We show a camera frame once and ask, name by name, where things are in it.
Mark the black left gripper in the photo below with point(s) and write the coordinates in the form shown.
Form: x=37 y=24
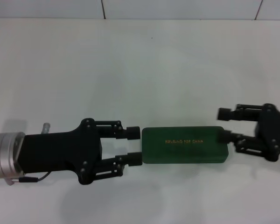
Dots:
x=60 y=154

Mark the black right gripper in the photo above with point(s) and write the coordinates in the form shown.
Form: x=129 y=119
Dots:
x=270 y=133

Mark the green glasses case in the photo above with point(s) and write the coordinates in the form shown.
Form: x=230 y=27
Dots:
x=184 y=144

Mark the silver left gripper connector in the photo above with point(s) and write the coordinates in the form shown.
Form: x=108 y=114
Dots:
x=46 y=128

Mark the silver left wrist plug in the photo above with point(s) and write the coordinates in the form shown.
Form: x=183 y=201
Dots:
x=11 y=181

